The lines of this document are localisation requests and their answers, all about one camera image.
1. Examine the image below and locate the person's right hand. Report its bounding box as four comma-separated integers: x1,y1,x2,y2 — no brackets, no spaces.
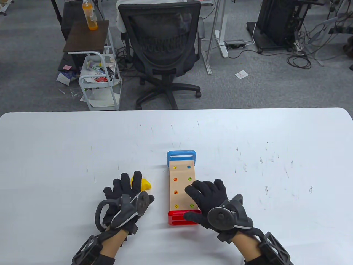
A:
183,179,229,229

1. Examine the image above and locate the person's left hand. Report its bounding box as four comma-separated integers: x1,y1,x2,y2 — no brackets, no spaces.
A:
103,171,155,235

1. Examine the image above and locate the yellow plastic toy hammer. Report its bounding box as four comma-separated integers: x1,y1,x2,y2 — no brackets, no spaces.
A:
130,177,152,192

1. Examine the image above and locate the rainbow wooden hammer bench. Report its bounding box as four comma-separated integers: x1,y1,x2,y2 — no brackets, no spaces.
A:
166,150,202,227

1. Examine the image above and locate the person's right forearm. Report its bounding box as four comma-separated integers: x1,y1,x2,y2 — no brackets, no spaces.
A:
231,232,262,265

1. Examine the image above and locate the white metal utility cart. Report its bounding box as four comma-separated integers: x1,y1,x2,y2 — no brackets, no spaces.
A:
79,28,122,111

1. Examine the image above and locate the white and blue box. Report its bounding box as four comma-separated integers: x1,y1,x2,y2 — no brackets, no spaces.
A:
57,70,79,86

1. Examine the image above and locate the black power strip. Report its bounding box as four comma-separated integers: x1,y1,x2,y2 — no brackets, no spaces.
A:
224,40,247,49

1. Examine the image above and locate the brown wooden side table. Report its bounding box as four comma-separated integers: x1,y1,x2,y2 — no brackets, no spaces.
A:
63,20,110,54

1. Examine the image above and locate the black mesh office chair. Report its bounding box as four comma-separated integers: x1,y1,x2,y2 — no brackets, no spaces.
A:
118,1,206,110

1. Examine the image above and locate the orange juice bottle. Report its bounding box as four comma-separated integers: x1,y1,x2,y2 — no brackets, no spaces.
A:
82,0,98,31

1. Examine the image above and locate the black cabinet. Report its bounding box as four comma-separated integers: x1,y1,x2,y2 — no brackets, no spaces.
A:
51,0,86,72

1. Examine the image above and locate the black equipment cart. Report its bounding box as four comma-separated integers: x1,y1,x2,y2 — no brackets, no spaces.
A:
246,0,306,54

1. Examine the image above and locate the black wrist camera strap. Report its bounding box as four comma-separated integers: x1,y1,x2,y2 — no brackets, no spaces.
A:
244,232,293,265
72,235,116,265

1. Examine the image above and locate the white desk leg frame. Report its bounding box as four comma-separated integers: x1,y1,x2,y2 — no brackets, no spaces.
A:
203,0,229,75

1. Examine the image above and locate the coiled black cable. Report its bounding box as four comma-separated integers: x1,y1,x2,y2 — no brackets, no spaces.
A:
287,54,312,69

